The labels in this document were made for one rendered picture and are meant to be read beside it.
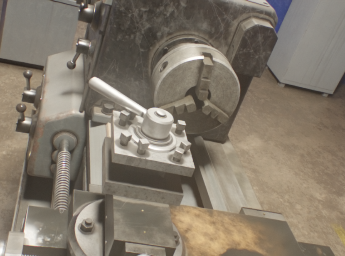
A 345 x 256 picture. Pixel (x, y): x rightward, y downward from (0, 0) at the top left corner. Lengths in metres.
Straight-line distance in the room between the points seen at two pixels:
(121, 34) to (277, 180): 2.16
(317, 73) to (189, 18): 3.73
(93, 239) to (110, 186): 0.11
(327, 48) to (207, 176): 3.65
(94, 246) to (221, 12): 0.83
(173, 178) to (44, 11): 2.61
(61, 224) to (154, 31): 0.66
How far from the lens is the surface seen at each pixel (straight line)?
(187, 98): 1.39
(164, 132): 1.01
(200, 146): 1.68
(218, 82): 1.40
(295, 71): 5.07
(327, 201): 3.53
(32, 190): 1.99
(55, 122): 1.69
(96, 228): 1.07
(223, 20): 1.55
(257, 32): 1.54
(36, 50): 3.67
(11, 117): 3.16
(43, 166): 1.79
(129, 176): 1.03
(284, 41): 5.21
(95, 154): 1.49
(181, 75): 1.36
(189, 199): 1.62
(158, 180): 1.05
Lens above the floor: 1.65
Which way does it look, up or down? 27 degrees down
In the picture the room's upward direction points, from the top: 21 degrees clockwise
